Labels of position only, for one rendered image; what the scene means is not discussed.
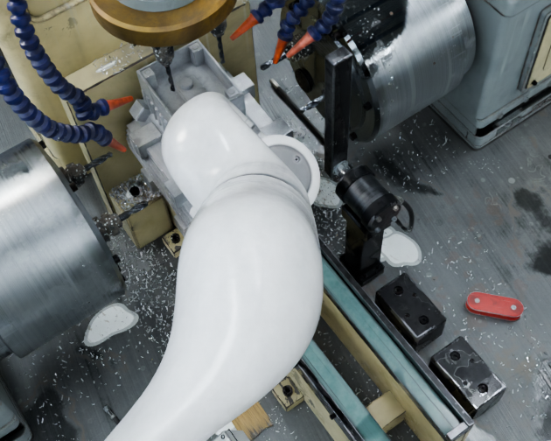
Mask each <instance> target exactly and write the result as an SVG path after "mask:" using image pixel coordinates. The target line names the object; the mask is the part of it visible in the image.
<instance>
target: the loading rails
mask: <svg viewBox="0 0 551 441"><path fill-rule="evenodd" d="M164 200H165V203H166V206H167V208H168V212H169V215H170V217H171V221H172V222H173V224H174V225H175V226H176V223H175V221H174V217H173V216H175V215H176V213H175V212H174V210H173V209H172V207H171V206H170V204H169V203H168V201H167V200H166V199H165V198H164ZM162 239H163V242H164V245H165V246H166V247H167V249H168V250H170V252H171V254H172V255H173V256H174V257H175V258H177V257H179V254H180V250H181V246H182V243H183V240H184V236H182V234H181V233H180V231H179V230H178V228H177V226H176V228H175V229H173V230H172V231H170V232H169V233H168V234H166V235H164V236H163V237H162ZM318 239H319V244H320V249H321V256H322V264H323V274H324V291H323V302H322V309H321V313H320V315H321V317H322V318H323V319H324V321H325V322H326V323H327V324H328V326H329V327H330V328H331V329H332V330H333V331H334V332H335V334H336V335H337V336H338V338H339V339H340V340H341V342H342V343H343V344H344V345H345V347H346V348H347V349H348V351H349V352H350V353H351V354H352V356H353V357H354V358H355V360H356V361H357V362H358V363H359V364H360V365H361V366H362V368H363V369H364V370H365V371H366V373H367V374H368V375H369V377H370V378H371V379H372V381H373V382H374V383H375V385H376V386H377V387H378V388H379V390H380V391H381V392H382V394H383V395H381V396H380V397H378V398H377V399H375V400H374V401H373V402H371V403H369V404H368V405H367V406H366V407H365V405H364V404H363V403H362V402H361V400H360V399H359V398H358V397H357V396H356V395H355V393H354V392H353V391H352V389H351V388H350V387H349V385H348V384H347V383H346V381H345V380H344V379H343V377H342V376H341V375H340V373H339V372H338V371H337V369H336V368H335V367H334V366H333V365H332V364H331V362H330V361H329V360H328V358H327V357H326V356H325V355H324V353H323V352H322V350H321V349H320V348H319V347H318V345H317V344H316V342H315V341H314V340H313V339H312V340H311V342H310V344H309V346H308V348H307V349H306V351H305V353H304V354H303V356H302V358H301V359H300V361H299V362H298V363H297V364H296V365H295V366H294V367H293V368H292V370H291V371H290V372H289V373H288V374H287V375H286V376H287V378H285V379H284V380H282V381H281V382H279V383H278V384H277V385H276V386H275V387H274V388H273V389H272V393H273V395H274V396H275V398H276V399H277V401H278V402H279V403H280V404H281V405H282V407H283V408H284V410H285V411H290V410H291V409H293V408H294V407H296V406H297V405H298V404H299V403H301V402H302V401H303V400H305V401H306V403H307V404H308V405H309V407H310V408H311V410H312V411H313V412H314V414H315V415H316V416H317V418H318V420H319V421H320V422H321V424H322V425H323V426H324V427H325V428H326V430H327V431H328V432H329V434H330V435H331V437H332V438H333V439H334V441H392V440H391V439H390V438H389V436H388V435H387V434H386V433H387V432H388V431H390V430H391V429H393V428H394V427H395V426H396V425H397V424H399V423H400V422H402V421H403V420H404V421H405V422H406V424H407V425H408V426H409V428H410V429H411V430H412V431H413V432H414V434H416V436H417V437H418V438H419V439H420V441H465V439H466V438H467V436H468V434H469V432H470V430H471V428H472V426H473V424H474V423H475V422H474V421H473V420H472V419H471V417H470V416H469V415H468V414H467V412H466V411H465V410H464V409H463V407H462V406H461V405H460V404H459V403H458V401H457V400H456V399H455V398H454V397H453V395H452V394H451V393H450V392H449V390H447V389H446V388H445V387H444V385H443V384H442V383H441V382H440V380H439V379H438V378H437V377H436V376H435V374H434V373H433V372H432V371H431V370H430V368H429V367H428V366H427V365H426V363H425V362H424V361H423V360H422V358H421V357H420V356H419V354H418V353H416V351H415V350H414V349H413V348H412V346H410V345H409V343H408V342H407V341H406V340H405V339H404V338H403V336H402V335H401V334H400V333H399V332H398V330H397V329H396V328H395V327H394V325H393V324H392V323H391V322H390V321H389V319H388V318H387V317H386V316H385V314H384V313H383V312H382V311H381V310H380V308H379V306H377V305H376V304H375V303H374V301H373V300H372V299H371V298H370V297H369V296H368V295H367V294H366V292H365V291H364V290H363V289H362V287H361V286H360V285H359V284H358V283H357V281H356V280H355V279H354V278H353V277H352V275H351V274H350V273H349V272H348V270H347V269H346V268H345V267H344V265H343V264H342V263H341V261H339V260H338V258H337V257H336V256H335V255H334V254H333V253H332V252H331V251H330V249H329V248H328V247H327V246H326V245H325V243H324V242H323V241H322V240H321V239H320V237H318Z"/></svg>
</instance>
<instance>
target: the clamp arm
mask: <svg viewBox="0 0 551 441"><path fill-rule="evenodd" d="M324 65H325V79H324V171H325V172H326V173H327V175H328V176H329V177H330V178H331V179H334V178H335V177H337V176H338V175H337V174H338V170H337V167H338V168H339V170H341V169H343V168H344V166H343V165H342V164H343V163H344V165H345V166H348V162H347V160H348V143H349V124H350V107H351V88H352V53H351V52H350V51H349V50H348V49H347V48H346V47H345V46H344V45H342V46H341V47H340V48H338V49H336V50H335V51H333V52H330V53H329V54H327V55H326V56H325V60H324Z"/></svg>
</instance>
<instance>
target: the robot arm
mask: <svg viewBox="0 0 551 441"><path fill-rule="evenodd" d="M161 151H162V156H163V160H164V163H165V165H166V168H167V170H168V172H169V173H170V175H171V176H172V178H173V180H174V181H175V183H176V184H177V185H178V187H179V189H180V190H181V191H182V193H183V194H184V196H185V197H186V198H187V199H188V200H189V202H190V203H191V204H192V208H191V210H190V215H191V217H192V218H193V219H192V221H191V222H190V223H189V224H190V225H189V227H188V229H187V231H186V233H185V238H184V240H183V243H182V246H181V250H180V254H179V259H178V273H177V285H176V298H175V308H174V316H173V322H172V328H171V336H170V339H169V342H168V345H167V348H166V351H165V353H164V357H163V359H162V361H161V363H160V365H159V367H158V369H157V371H156V373H155V375H154V377H153V378H152V380H151V382H150V384H149V385H148V387H147V388H146V389H145V390H144V392H143V394H142V395H141V396H140V398H139V399H138V400H137V401H136V403H135V404H134V405H133V407H132V408H131V409H130V411H129V412H128V413H127V415H126V416H125V417H124V418H123V419H122V420H121V422H120V423H119V424H118V425H117V426H116V427H115V428H114V429H113V431H112V432H111V433H110V434H109V435H108V437H107V438H106V439H105V440H104V441H206V440H207V439H208V438H209V437H210V436H212V435H213V434H214V433H216V432H217V431H219V430H220V429H221V428H223V427H224V426H226V425H227V424H229V423H230V422H232V421H233V420H234V419H235V418H236V417H238V416H239V415H240V414H242V413H243V412H245V411H246V410H247V409H249V408H250V407H251V406H253V405H254V404H255V403H257V402H258V401H259V400H261V399H262V398H263V397H264V396H265V395H266V394H267V393H268V392H269V391H270V390H271V389H273V388H274V387H275V386H276V385H277V384H278V383H279V382H280V381H281V380H282V379H283V378H284V377H285V376H286V375H287V374H288V373H289V372H290V371H291V370H292V368H293V367H294V366H295V365H296V364H297V363H298V362H299V361H300V359H301V358H302V356H303V354H304V353H305V351H306V349H307V348H308V346H309V344H310V342H311V340H312V338H313V335H314V333H315V331H316V329H317V324H318V321H319V318H320V313H321V309H322V302H323V291H324V274H323V264H322V256H321V249H320V244H319V239H318V234H317V227H316V222H315V218H314V215H313V212H312V209H311V205H312V204H313V202H314V201H315V199H316V197H317V194H318V191H319V187H320V171H319V168H318V164H317V160H316V159H315V157H314V156H313V154H312V153H311V151H310V150H309V149H308V148H307V147H306V146H305V145H304V144H303V143H301V142H299V141H298V140H296V139H295V138H293V137H290V136H283V135H271V136H266V135H265V134H264V133H262V132H261V131H260V130H259V129H258V128H257V127H256V126H255V125H253V124H252V123H251V122H250V121H249V120H248V118H247V117H246V116H245V115H244V114H243V113H242V112H241V111H239V110H238V109H237V108H236V107H235V106H234V105H233V104H232V103H231V102H230V101H229V100H228V99H227V98H226V97H225V96H224V95H223V94H220V93H217V92H206V93H203V94H199V95H196V96H194V97H193V98H192V99H190V100H189V101H188V102H186V103H185V104H184V105H183V106H181V107H180V108H179V109H178V110H177V112H176V113H175V114H174V115H173V116H172V118H171V119H170V121H169V122H168V124H167V126H166V128H165V131H164V134H163V139H162V147H161Z"/></svg>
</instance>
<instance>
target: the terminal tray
mask: <svg viewBox="0 0 551 441"><path fill-rule="evenodd" d="M194 45H196V46H198V49H197V50H193V49H192V46H194ZM174 54H175V56H174V58H173V59H172V62H171V64H170V69H171V76H172V79H173V83H174V87H175V92H173V91H171V89H170V87H171V84H170V83H169V81H168V78H169V75H168V74H167V73H166V68H165V66H162V65H161V64H160V63H158V62H157V61H154V62H152V63H150V64H149V65H147V66H144V67H143V68H141V69H139V70H137V71H136V73H137V77H138V80H139V83H140V86H141V89H142V94H143V99H144V102H145V104H147V105H148V106H149V109H150V113H151V114H153V115H154V118H155V120H158V124H159V125H160V126H161V125H162V127H163V130H164V131H165V128H166V126H167V124H168V122H169V121H170V119H171V118H172V116H173V115H174V114H175V113H176V112H177V110H178V109H179V108H180V107H181V106H183V105H184V104H185V103H186V102H188V101H189V100H190V99H192V98H193V97H194V96H196V95H201V94H203V93H206V92H217V93H220V94H222V95H224V96H225V97H226V98H227V99H228V100H229V101H230V102H231V103H232V104H233V105H234V106H235V107H236V108H237V109H238V110H239V111H241V112H242V113H243V114H244V115H246V107H245V100H244V94H243V93H242V91H241V90H240V89H239V88H238V86H237V85H236V84H235V83H234V81H233V80H232V79H231V78H230V77H229V75H228V74H227V73H226V71H225V70H224V69H223V68H222V67H221V65H220V64H219V63H218V62H217V60H216V59H215V58H214V57H213V56H212V55H211V54H210V53H209V52H208V50H207V49H206V48H205V47H204V45H203V44H202V43H201V42H200V41H199V39H196V40H194V41H192V42H191V43H189V44H187V45H184V46H182V47H181V48H179V49H177V50H176V51H174ZM146 70H150V74H145V73H144V72H145V71H146ZM230 89H233V90H234V94H229V93H228V91H229V90H230Z"/></svg>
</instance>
